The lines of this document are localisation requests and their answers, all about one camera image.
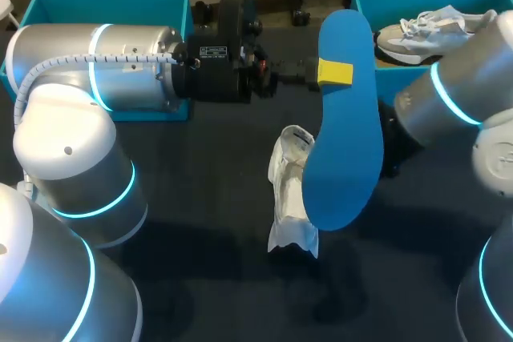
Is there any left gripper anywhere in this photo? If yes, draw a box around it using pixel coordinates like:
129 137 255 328
172 0 281 104

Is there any grey and white shoe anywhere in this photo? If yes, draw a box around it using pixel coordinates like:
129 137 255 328
374 5 499 67

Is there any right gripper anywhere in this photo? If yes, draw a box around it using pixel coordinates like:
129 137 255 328
276 57 425 179

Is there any blue insole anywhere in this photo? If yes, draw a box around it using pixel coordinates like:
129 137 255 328
300 8 385 232

